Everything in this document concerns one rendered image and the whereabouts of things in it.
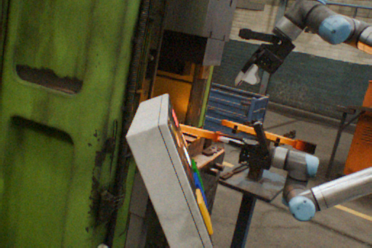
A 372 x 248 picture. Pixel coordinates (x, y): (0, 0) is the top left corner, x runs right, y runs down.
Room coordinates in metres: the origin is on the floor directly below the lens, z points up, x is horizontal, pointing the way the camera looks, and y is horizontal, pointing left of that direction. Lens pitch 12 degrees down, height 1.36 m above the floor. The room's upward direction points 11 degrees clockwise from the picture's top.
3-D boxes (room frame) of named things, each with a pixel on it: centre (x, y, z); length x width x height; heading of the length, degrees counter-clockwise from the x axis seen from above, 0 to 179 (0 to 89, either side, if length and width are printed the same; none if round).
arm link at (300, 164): (1.28, -0.44, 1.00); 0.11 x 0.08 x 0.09; 69
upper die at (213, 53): (1.47, 0.13, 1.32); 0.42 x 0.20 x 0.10; 69
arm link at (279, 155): (1.31, -0.37, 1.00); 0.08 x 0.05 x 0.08; 159
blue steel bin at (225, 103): (5.62, -0.53, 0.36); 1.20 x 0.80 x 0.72; 64
